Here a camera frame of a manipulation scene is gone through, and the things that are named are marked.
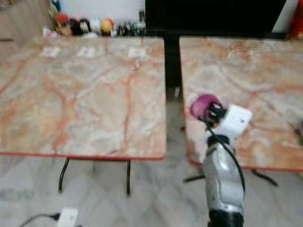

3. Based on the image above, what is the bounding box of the red object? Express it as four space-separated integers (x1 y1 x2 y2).
288 0 303 39

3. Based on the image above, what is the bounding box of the black television stand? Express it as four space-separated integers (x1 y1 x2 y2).
145 29 303 87

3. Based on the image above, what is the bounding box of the white doll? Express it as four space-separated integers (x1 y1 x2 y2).
90 17 103 35

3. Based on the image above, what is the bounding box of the orange yellow doll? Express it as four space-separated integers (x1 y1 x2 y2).
101 18 115 36

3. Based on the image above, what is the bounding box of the black television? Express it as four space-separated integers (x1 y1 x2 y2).
145 0 287 35

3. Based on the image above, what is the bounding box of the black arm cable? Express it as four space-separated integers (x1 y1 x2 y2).
202 113 247 192

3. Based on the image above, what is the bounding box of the white power strip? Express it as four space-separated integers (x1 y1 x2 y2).
56 207 80 227

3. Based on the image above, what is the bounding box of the black power cord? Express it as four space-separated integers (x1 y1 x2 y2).
19 213 60 227

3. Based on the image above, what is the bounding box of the wooden cabinet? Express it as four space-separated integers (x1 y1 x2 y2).
0 0 53 47

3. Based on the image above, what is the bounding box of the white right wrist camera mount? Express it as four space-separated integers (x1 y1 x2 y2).
206 105 253 142

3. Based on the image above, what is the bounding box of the wide marble folding table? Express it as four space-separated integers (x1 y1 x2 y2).
0 36 167 197

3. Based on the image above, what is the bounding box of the narrow marble folding table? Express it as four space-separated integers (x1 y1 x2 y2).
179 36 303 187

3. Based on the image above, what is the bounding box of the red-capped doll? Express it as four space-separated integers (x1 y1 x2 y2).
55 13 71 36

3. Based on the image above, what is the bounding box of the black-haired doll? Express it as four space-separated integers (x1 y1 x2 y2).
69 18 92 36

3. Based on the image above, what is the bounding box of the pink white packet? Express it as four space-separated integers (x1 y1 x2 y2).
42 27 58 39

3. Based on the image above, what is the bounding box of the purple cup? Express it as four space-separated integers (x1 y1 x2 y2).
190 94 222 119

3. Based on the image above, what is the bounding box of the white paper label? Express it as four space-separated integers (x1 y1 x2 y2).
127 47 147 59
40 46 62 58
77 46 97 59

